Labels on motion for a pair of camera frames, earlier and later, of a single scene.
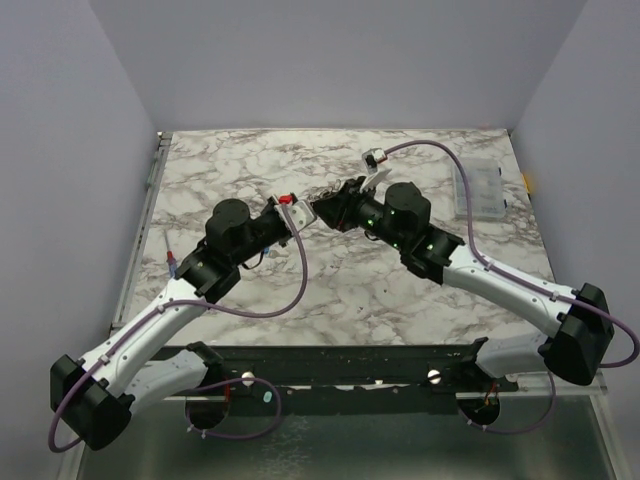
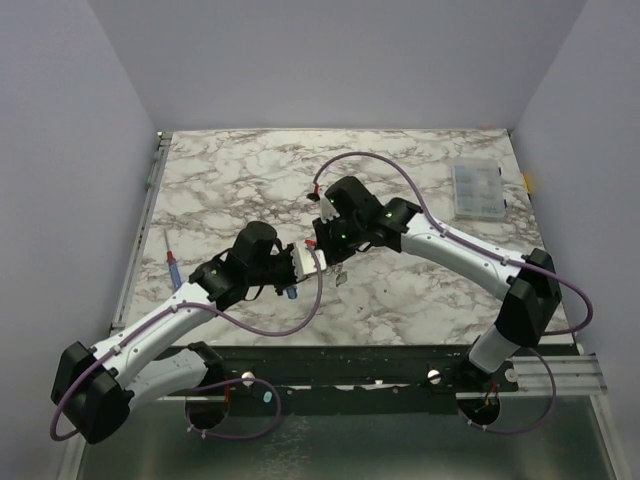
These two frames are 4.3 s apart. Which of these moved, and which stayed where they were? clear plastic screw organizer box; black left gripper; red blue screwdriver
Moved: black left gripper
Stayed: red blue screwdriver; clear plastic screw organizer box
